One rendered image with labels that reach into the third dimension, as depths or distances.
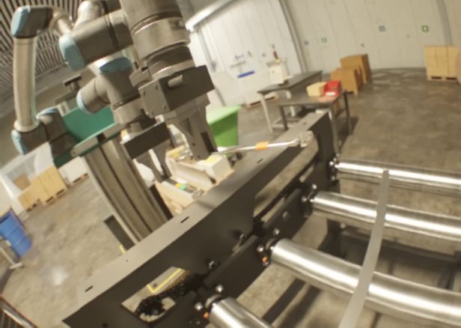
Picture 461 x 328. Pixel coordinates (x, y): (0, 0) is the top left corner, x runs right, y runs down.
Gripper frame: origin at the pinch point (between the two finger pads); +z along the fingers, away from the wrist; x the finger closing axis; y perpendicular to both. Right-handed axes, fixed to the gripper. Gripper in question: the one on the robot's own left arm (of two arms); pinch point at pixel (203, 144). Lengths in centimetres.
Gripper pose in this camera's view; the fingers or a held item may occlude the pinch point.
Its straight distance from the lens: 37.2
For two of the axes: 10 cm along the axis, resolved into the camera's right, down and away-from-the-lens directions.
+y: 8.5, -0.9, -5.2
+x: 4.2, -4.9, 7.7
